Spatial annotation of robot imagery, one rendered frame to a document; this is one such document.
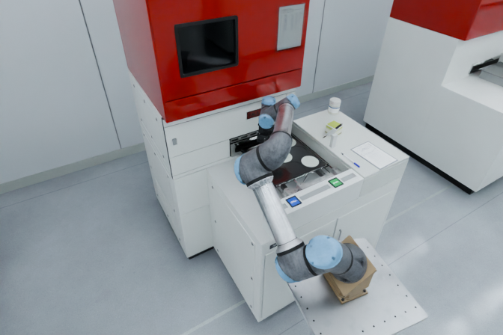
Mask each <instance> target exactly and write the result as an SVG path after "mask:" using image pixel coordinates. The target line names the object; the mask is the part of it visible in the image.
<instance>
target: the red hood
mask: <svg viewBox="0 0 503 335"><path fill-rule="evenodd" d="M112 1H113V4H114V8H115V14H116V17H117V21H118V27H119V31H120V34H121V40H122V44H123V48H124V54H125V57H126V63H127V67H128V69H129V71H130V72H131V73H132V74H133V76H134V77H135V79H136V81H137V82H138V83H139V84H140V86H141V88H142V89H143V90H144V92H145V93H146V94H147V96H148V98H149V99H150V101H151V102H152V103H153V105H154V106H155V107H156V109H157V111H158V112H159V113H160V114H161V116H162V118H163V119H164V121H165V122H166V123H170V122H173V121H176V120H181V119H184V118H187V117H192V116H195V115H198V114H203V113H206V112H208V111H214V110H216V109H220V108H224V107H228V106H230V105H235V104H238V103H241V102H246V101H249V100H252V99H257V98H260V97H263V96H268V95H270V94H274V93H278V92H282V91H284V90H289V89H292V88H295V87H300V86H301V79H302V66H303V59H304V52H305V38H306V31H307V24H308V11H309V4H310V0H112Z"/></svg>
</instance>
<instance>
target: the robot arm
mask: <svg viewBox="0 0 503 335"><path fill-rule="evenodd" d="M299 106H300V102H299V100H298V98H297V97H296V95H294V94H290V95H289V96H286V97H285V98H283V99H282V100H280V101H279V102H276V99H275V98H274V97H273V96H265V97H264V98H263V99H262V103H261V110H260V116H259V121H258V125H259V131H258V132H257V142H260V143H261V145H259V146H257V147H255V148H254V149H252V150H250V151H248V152H247V153H243V154H242V155H241V156H240V157H239V158H237V160H236V161H235V164H234V173H235V175H236V177H237V179H238V181H240V183H242V184H243V185H246V186H247V188H249V189H251V190H252V191H253V192H254V195H255V197H256V199H257V201H258V204H259V206H260V208H261V211H262V213H263V215H264V217H265V219H266V222H267V224H268V226H269V229H270V231H271V233H272V236H273V238H274V239H275V243H276V244H277V250H276V254H277V257H276V258H275V267H276V270H277V272H278V274H279V275H280V277H281V278H282V279H283V280H284V281H287V282H288V283H295V282H301V281H303V280H306V279H308V278H312V277H316V276H318V275H321V274H325V273H329V272H331V273H332V274H333V275H334V277H335V278H336V279H338V280H339V281H341V282H343V283H356V282H358V281H359V280H361V279H362V278H363V277H364V275H365V272H366V270H367V266H368V262H367V258H366V256H365V253H364V252H363V250H362V249H361V248H359V247H358V246H356V245H354V244H350V243H343V244H342V243H341V242H339V241H337V240H336V239H334V238H332V237H330V236H324V235H321V236H315V237H314V238H312V239H311V240H310V241H309V243H308V244H307V245H305V243H304V242H303V240H302V239H299V238H298V237H297V236H296V233H295V231H294V229H293V227H292V224H291V222H290V220H289V218H288V216H287V213H286V212H285V210H284V207H283V205H282V203H281V200H280V198H279V196H278V194H277V191H276V190H275V187H274V185H273V183H272V179H273V174H272V171H274V170H275V169H277V168H279V167H280V166H281V165H282V164H283V163H284V161H285V160H286V158H287V156H288V154H289V152H290V149H291V147H292V142H293V139H292V137H291V129H292V124H293V113H294V110H295V109H297V108H298V107H299ZM274 124H275V126H274Z"/></svg>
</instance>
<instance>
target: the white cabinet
mask: <svg viewBox="0 0 503 335"><path fill-rule="evenodd" d="M401 179H402V176H401V177H399V178H397V179H395V180H393V181H391V182H389V183H387V184H385V185H383V186H381V187H379V188H377V189H375V190H373V191H370V192H368V193H367V194H364V195H362V196H361V197H359V198H358V199H357V200H354V201H353V202H351V203H348V204H347V205H345V206H342V207H340V208H338V209H336V210H334V211H332V212H330V213H328V214H326V215H324V216H322V217H320V218H318V219H316V220H314V221H312V222H310V223H308V224H306V225H304V226H302V227H300V228H298V229H296V230H294V231H295V233H296V236H297V237H298V238H299V239H302V240H303V242H304V243H305V245H307V244H308V243H309V241H310V240H311V239H312V238H314V237H315V236H321V235H324V236H330V237H332V238H334V239H336V240H337V241H342V240H344V239H345V238H346V237H348V235H350V236H351V237H352V238H353V239H363V238H366V239H367V241H368V242H369V243H370V244H371V246H372V247H373V248H374V250H375V247H376V246H377V242H378V240H379V236H380V234H381V232H382V229H383V226H384V223H385V220H386V218H387V216H388V213H389V210H390V208H391V205H392V202H393V200H394V196H395V195H396V192H397V189H398V186H399V184H400V181H401ZM207 183H208V191H209V200H210V216H211V224H212V232H213V247H214V248H215V249H216V252H217V253H218V255H219V257H220V258H221V260H222V261H223V263H224V265H225V267H226V269H227V270H228V272H229V274H230V275H231V277H232V278H233V280H234V282H235V284H236V285H237V287H238V289H239V290H240V292H241V294H242V296H243V297H244V299H245V300H246V303H247V304H248V306H249V308H250V309H251V311H252V312H253V314H254V316H255V318H256V319H257V321H258V322H260V321H262V320H263V319H265V318H266V317H268V316H270V315H272V314H273V313H275V312H277V311H278V310H280V309H281V308H283V307H285V306H287V305H288V304H290V303H292V302H293V301H295V299H294V297H293V293H292V292H291V290H290V287H289V286H288V284H287V281H284V280H283V279H282V278H281V277H280V275H279V274H278V272H277V270H276V267H275V258H276V257H277V254H276V250H277V244H276V243H275V240H273V241H271V242H269V243H267V244H265V245H263V246H261V244H260V242H259V241H258V240H257V239H256V238H255V236H254V234H253V233H252V232H251V230H250V229H249V228H248V226H247V225H246V223H245V222H244V220H243V219H242V218H241V217H240V215H239V214H238V212H237V211H236V209H235V208H234V207H233V206H232V204H231V203H230V201H229V200H228V199H227V198H226V196H225V195H224V193H223V192H222V190H221V189H220V187H218V185H217V184H216V182H215V181H214V179H213V178H212V177H211V175H210V174H209V173H208V171H207Z"/></svg>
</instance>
